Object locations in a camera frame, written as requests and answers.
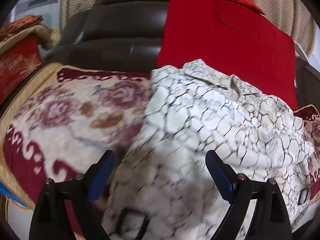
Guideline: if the beige padded jacket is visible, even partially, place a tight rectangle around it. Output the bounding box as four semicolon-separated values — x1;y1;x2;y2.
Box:
0;24;55;55

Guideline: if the red gift box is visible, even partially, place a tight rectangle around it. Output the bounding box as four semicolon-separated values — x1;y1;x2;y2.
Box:
1;34;42;102

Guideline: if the white black-patterned coat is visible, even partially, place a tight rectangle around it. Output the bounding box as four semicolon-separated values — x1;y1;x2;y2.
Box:
102;60;314;239

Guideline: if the red blanket on sofa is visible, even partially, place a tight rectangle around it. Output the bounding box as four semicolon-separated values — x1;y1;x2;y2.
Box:
156;0;298;109

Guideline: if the orange black patterned cloth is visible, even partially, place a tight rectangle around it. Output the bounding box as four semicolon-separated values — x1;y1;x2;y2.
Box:
0;15;43;41

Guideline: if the floral red beige blanket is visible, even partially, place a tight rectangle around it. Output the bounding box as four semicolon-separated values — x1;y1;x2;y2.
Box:
0;62;320;240

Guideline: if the dark brown leather sofa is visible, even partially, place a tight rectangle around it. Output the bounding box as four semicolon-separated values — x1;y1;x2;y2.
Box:
1;0;169;112

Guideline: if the blue yellow water bottle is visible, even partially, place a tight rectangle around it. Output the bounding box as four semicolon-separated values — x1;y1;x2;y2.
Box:
0;182;28;208

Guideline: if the silver floral refrigerator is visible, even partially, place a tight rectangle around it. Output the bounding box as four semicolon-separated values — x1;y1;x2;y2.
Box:
7;0;62;29

